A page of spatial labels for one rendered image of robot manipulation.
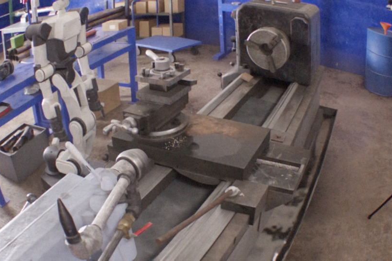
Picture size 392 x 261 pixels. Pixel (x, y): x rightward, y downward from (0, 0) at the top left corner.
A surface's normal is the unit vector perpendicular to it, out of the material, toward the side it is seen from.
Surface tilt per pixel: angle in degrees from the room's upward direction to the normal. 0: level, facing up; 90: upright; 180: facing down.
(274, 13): 90
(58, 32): 85
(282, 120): 0
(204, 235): 0
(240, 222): 0
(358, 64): 90
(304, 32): 90
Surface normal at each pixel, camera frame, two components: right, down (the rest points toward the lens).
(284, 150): -0.04, -0.88
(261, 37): -0.47, 0.44
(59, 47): 0.42, 0.53
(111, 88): 0.84, 0.22
